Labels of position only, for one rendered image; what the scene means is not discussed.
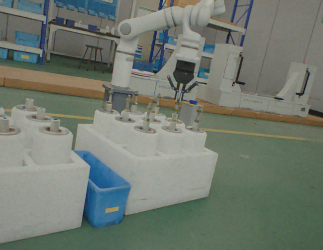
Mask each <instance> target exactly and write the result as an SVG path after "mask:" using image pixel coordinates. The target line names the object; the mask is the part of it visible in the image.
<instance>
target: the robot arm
mask: <svg viewBox="0 0 323 250"><path fill-rule="evenodd" d="M224 12H225V4H224V0H201V1H200V2H199V3H198V4H196V5H195V6H194V5H187V6H186V7H185V8H181V7H178V6H173V7H169V8H166V9H163V10H160V11H157V12H154V13H151V14H149V15H146V16H143V17H138V18H133V19H127V20H124V21H122V22H121V23H120V24H119V25H118V34H119V35H120V37H121V39H120V43H119V45H118V46H117V49H116V56H115V62H114V68H113V74H112V80H111V87H114V88H118V89H126V90H128V89H129V82H130V77H131V71H132V65H133V59H134V54H135V51H136V49H137V44H138V39H139V35H140V34H142V33H145V32H149V31H159V30H166V29H170V28H174V27H177V26H180V25H183V36H182V41H181V46H180V49H179V52H178V54H176V56H175V59H177V62H176V67H175V70H174V71H173V73H172V74H170V75H168V76H167V79H168V81H169V83H170V85H171V87H172V89H173V90H175V91H176V93H175V97H174V100H175V102H177V99H178V95H179V89H180V84H181V83H182V84H183V86H182V90H181V93H180V98H179V103H180V102H181V101H182V100H183V96H184V93H188V92H190V91H191V90H192V89H193V88H194V87H195V86H196V85H197V84H198V81H196V80H195V78H194V69H195V65H196V63H199V62H200V58H198V57H197V55H198V49H199V44H200V39H201V36H200V35H199V34H198V33H196V32H193V31H192V30H191V29H190V25H193V26H199V27H205V26H206V25H208V23H209V21H210V18H211V17H216V16H219V15H221V14H223V13H224ZM173 76H174V78H175V80H176V82H177V87H175V86H174V84H173V82H172V79H173ZM192 80H193V81H192ZM191 81H192V85H191V86H190V87H189V88H188V89H185V88H186V85H187V84H188V83H190V82H191Z"/></svg>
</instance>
